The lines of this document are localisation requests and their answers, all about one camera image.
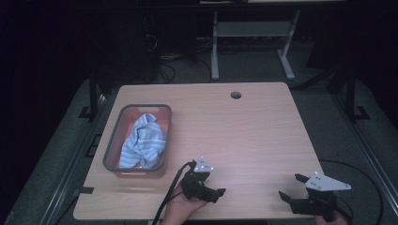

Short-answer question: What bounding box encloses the white metal desk frame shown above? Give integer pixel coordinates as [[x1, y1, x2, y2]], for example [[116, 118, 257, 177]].
[[209, 8, 302, 83]]

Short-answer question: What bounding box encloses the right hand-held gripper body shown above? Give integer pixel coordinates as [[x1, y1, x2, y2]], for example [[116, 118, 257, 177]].
[[289, 171, 352, 223]]

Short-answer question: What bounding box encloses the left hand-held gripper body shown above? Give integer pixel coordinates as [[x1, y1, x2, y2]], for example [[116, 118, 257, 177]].
[[181, 156, 220, 203]]

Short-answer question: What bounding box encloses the aluminium frame rail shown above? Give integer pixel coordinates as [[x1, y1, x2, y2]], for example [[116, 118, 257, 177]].
[[38, 93, 109, 225], [331, 93, 398, 217]]

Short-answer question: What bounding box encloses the tangle of floor cables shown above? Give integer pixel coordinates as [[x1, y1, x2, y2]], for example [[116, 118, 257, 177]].
[[142, 18, 214, 85]]

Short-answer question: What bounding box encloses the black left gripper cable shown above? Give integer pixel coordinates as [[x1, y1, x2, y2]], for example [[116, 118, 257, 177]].
[[151, 159, 198, 225]]

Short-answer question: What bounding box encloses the blue striped cloth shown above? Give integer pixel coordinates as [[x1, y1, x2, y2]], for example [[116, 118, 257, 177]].
[[118, 112, 167, 170]]

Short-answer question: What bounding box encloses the pink basket with grey rim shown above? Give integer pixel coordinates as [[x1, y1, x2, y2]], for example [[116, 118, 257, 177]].
[[102, 103, 173, 180]]

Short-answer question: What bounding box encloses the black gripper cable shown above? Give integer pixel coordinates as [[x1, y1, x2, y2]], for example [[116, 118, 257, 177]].
[[318, 158, 385, 225], [151, 159, 198, 225]]

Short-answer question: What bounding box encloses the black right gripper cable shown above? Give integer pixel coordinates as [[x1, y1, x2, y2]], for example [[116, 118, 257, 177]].
[[318, 158, 385, 225]]

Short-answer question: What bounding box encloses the person's left hand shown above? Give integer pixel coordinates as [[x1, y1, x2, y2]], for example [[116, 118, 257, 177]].
[[161, 183, 208, 225]]

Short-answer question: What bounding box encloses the person's right hand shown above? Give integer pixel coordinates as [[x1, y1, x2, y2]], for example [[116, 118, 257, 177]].
[[314, 209, 349, 225]]

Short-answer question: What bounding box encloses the black metal stand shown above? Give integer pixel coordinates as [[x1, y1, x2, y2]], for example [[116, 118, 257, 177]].
[[327, 64, 372, 124], [78, 67, 109, 124]]

